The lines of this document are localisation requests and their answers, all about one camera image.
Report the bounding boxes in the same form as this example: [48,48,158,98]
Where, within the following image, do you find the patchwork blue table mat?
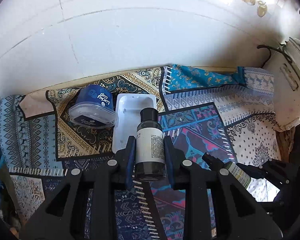
[0,65,282,239]

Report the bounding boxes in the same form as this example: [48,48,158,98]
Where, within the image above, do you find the white rice cooker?
[257,38,300,131]

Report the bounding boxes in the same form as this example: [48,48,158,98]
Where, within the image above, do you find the dark bottle white label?
[135,107,165,181]

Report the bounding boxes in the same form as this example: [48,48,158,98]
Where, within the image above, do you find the small green label bottle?
[224,161,251,189]

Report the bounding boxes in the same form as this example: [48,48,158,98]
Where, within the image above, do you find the blue lucky cup container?
[68,85,117,129]

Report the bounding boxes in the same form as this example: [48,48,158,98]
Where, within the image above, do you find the white plastic tray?
[112,93,157,153]

